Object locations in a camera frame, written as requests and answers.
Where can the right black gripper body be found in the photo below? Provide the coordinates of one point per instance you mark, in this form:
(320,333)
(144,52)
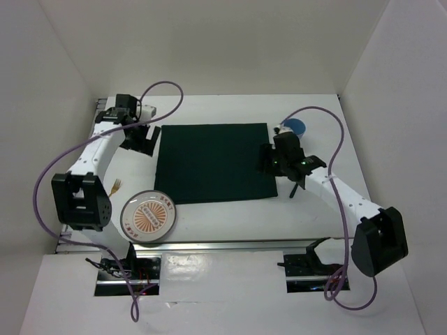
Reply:
(279,162)

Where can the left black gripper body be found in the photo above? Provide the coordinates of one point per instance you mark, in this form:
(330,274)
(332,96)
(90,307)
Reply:
(128,143)

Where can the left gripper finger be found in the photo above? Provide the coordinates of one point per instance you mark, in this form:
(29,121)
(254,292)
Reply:
(153,133)
(138,141)

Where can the dark green cloth napkin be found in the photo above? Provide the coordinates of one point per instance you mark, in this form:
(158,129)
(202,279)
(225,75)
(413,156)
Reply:
(212,163)

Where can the orange sunburst patterned plate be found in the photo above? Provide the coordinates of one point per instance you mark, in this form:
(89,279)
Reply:
(148,216)

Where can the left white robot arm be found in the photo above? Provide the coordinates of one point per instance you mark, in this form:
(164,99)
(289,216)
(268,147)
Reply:
(81,200)

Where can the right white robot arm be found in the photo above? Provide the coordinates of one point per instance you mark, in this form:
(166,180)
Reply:
(379,235)

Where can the blue plastic cup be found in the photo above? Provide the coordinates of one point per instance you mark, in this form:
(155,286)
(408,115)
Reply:
(296,125)

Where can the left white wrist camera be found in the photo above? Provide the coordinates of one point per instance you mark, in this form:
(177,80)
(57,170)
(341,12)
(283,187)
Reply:
(146,112)

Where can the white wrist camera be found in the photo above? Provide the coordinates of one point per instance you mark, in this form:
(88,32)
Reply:
(281,129)
(146,112)

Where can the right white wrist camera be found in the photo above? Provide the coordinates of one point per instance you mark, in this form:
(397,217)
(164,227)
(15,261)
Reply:
(281,129)

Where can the gold knife black handle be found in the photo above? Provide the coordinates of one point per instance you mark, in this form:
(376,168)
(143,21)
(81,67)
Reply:
(293,191)

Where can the gold fork black handle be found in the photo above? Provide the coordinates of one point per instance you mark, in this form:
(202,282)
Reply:
(115,187)

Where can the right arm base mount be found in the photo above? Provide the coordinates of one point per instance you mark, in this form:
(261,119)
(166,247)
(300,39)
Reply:
(305,272)

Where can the aluminium table frame rail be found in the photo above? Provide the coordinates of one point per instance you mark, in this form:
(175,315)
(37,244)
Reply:
(275,222)

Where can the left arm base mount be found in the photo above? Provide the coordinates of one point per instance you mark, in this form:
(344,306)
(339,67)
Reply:
(143,274)

